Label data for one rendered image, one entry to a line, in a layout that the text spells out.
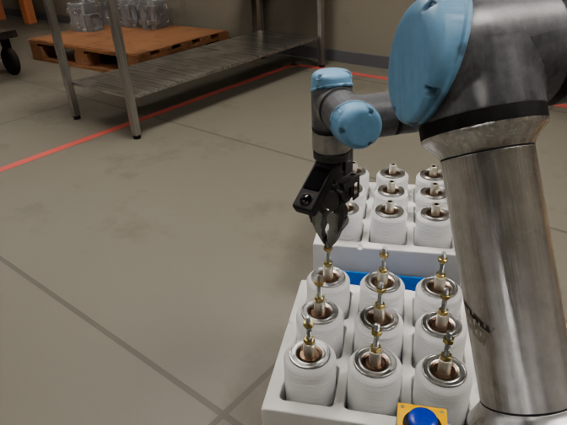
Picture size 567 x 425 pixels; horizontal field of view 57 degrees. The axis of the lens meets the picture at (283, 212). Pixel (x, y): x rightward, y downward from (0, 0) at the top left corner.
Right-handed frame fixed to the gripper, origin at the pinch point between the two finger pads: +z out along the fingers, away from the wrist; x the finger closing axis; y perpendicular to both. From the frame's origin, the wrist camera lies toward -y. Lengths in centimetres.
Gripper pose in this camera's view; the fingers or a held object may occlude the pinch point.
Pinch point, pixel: (326, 241)
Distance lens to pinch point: 111.3
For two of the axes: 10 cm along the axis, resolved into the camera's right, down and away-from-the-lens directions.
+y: 6.1, -4.1, 6.7
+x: -7.9, -2.7, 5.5
